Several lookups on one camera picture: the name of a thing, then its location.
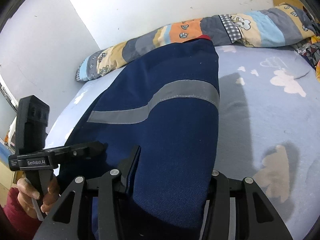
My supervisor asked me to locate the navy blue work jacket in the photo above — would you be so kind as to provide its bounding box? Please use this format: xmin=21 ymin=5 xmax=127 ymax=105
xmin=58 ymin=38 xmax=220 ymax=239

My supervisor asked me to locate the red sleeved left forearm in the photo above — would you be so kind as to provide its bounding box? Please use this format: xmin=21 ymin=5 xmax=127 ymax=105
xmin=1 ymin=187 xmax=41 ymax=239

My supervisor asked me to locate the person's left hand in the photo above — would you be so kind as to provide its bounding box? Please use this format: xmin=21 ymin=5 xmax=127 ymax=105
xmin=17 ymin=175 xmax=60 ymax=219

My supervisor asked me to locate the light blue cloud bedsheet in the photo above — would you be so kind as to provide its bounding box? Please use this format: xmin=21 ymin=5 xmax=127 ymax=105
xmin=46 ymin=46 xmax=319 ymax=239

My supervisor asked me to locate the colourful patterned crumpled cloth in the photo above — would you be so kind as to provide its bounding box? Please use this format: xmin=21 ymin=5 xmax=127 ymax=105
xmin=292 ymin=36 xmax=320 ymax=82

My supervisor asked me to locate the striped patchwork rolled quilt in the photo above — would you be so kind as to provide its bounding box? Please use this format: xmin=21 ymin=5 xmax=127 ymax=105
xmin=75 ymin=3 xmax=319 ymax=82

